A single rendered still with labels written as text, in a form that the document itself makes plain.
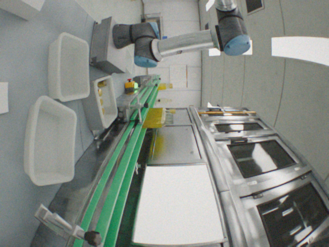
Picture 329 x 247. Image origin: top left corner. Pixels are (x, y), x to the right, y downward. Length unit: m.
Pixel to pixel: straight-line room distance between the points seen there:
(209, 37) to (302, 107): 1.58
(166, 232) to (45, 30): 0.79
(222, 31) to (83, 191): 0.71
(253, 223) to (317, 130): 1.37
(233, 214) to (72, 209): 0.56
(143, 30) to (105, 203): 0.72
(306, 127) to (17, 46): 2.18
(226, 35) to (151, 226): 0.74
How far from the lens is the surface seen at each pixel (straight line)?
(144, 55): 0.63
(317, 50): 1.83
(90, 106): 0.60
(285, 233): 0.73
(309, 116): 1.85
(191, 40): 0.56
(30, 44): 0.48
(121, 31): 0.74
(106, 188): 0.46
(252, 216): 0.67
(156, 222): 0.54
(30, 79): 0.45
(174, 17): 7.03
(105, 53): 0.66
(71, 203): 0.45
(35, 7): 0.45
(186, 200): 0.58
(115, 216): 0.47
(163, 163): 0.72
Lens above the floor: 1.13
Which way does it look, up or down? 3 degrees down
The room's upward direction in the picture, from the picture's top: 88 degrees clockwise
